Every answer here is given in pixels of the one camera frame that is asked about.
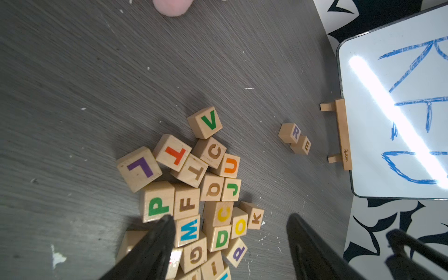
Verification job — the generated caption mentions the wooden block blue W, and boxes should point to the wooden block blue W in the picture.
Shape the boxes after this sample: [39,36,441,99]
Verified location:
[174,215,201,248]

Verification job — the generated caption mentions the wooden block green V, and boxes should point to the wooden block green V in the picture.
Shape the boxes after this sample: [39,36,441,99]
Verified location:
[187,107,223,140]

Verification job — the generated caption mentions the wooden block brown C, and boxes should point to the wooden block brown C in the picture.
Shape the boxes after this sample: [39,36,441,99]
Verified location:
[191,136,227,169]

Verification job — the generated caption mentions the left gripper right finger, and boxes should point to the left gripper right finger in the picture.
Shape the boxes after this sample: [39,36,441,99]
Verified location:
[287,213,364,280]

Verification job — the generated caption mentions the wooden block purple lowercase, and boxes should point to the wooden block purple lowercase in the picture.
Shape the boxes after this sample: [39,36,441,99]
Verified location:
[221,238,248,268]

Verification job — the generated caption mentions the wooden block yellow O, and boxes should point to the wooden block yellow O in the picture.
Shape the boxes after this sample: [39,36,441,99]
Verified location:
[231,207,249,239]

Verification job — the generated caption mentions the whiteboard with RED text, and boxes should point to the whiteboard with RED text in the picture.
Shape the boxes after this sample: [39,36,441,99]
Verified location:
[337,3,448,200]

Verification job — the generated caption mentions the wooden block purple R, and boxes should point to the wooden block purple R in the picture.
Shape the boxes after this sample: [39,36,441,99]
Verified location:
[278,123,301,144]

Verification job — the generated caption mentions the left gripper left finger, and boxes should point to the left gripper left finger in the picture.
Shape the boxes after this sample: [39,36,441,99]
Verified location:
[101,215,176,280]

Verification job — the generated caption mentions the small wooden easel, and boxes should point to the small wooden easel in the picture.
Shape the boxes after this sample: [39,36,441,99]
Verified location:
[320,99,352,171]

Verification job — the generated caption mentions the wooden block green D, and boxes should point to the wooden block green D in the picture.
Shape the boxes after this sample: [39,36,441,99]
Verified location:
[203,219,232,253]

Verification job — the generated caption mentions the wooden block brown K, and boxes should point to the wooden block brown K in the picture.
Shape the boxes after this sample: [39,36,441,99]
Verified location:
[239,201,264,230]

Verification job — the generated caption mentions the wooden block brown E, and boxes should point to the wooden block brown E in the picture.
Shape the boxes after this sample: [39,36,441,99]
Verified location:
[290,135,311,155]

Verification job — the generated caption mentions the pink plush pig toy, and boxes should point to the pink plush pig toy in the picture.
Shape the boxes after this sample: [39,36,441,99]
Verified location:
[153,0,193,17]

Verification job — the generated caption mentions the wooden block orange U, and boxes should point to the wooden block orange U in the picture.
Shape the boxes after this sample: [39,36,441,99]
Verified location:
[210,153,240,179]

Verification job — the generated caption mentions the wooden block brown F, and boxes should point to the wooden block brown F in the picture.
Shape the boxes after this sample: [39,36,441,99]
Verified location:
[173,183,200,221]

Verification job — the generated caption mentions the wooden block brown G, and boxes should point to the wooden block brown G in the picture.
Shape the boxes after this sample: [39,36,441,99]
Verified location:
[180,231,207,274]

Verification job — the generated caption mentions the wooden block yellow C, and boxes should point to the wooden block yellow C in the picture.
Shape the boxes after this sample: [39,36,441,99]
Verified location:
[203,201,234,227]

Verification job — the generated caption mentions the wooden block green P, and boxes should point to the wooden block green P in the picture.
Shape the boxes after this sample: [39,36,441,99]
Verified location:
[139,181,175,223]

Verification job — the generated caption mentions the wooden block purple L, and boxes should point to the wooden block purple L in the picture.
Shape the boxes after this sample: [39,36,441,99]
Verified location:
[116,147,163,193]

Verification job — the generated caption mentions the wooden block brown T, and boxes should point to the wooden block brown T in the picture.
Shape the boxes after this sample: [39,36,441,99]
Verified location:
[170,154,209,189]

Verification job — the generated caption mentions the wooden block red T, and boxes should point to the wooden block red T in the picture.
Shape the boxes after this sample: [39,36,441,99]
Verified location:
[153,134,192,172]

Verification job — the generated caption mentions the wooden block green J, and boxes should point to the wooden block green J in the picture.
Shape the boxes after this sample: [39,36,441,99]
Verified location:
[221,177,242,202]

